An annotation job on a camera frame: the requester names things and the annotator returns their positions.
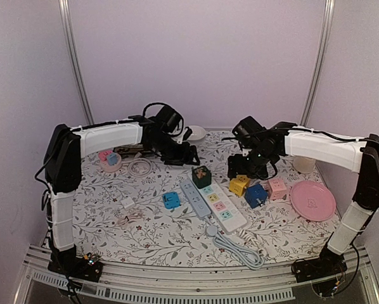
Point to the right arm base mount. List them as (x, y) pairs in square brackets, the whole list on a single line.
[(326, 265)]

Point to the white charger plug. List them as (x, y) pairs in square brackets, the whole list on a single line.
[(127, 203)]

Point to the pink adapter plug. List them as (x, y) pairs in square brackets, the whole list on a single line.
[(103, 155)]

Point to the grey-blue power strip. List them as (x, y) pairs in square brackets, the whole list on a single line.
[(195, 199)]

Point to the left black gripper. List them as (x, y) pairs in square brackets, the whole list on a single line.
[(184, 158)]

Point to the white bowl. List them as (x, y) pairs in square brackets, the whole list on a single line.
[(198, 133)]

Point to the dark tray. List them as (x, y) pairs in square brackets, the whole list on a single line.
[(129, 149)]

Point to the dark patterned cube socket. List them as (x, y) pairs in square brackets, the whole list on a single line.
[(201, 177)]

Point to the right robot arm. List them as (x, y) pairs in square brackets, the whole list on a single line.
[(262, 147)]

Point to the small light blue plug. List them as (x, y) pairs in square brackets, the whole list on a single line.
[(112, 159)]

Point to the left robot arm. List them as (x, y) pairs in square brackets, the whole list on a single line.
[(62, 169)]

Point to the light blue adapter plug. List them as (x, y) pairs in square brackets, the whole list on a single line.
[(171, 200)]

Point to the pink plate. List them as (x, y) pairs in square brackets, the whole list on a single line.
[(313, 201)]

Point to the left aluminium frame post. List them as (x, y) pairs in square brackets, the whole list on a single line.
[(74, 60)]

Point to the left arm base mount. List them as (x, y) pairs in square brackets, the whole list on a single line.
[(75, 267)]

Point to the yellow cube socket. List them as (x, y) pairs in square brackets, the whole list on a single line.
[(239, 184)]

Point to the white power strip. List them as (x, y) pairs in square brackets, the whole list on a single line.
[(223, 209)]

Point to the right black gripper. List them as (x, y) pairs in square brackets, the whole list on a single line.
[(236, 168)]

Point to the right aluminium frame post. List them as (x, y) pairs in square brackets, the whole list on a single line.
[(329, 7)]

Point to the aluminium frame post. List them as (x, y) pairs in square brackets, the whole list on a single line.
[(329, 7), (74, 60)]

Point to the pink cube socket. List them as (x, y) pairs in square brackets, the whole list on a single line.
[(277, 189)]

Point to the front aluminium rail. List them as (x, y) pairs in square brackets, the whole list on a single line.
[(130, 283)]

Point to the cream cup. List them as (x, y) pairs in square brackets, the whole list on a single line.
[(304, 165)]

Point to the dark blue cube socket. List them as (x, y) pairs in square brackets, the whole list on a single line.
[(256, 196)]

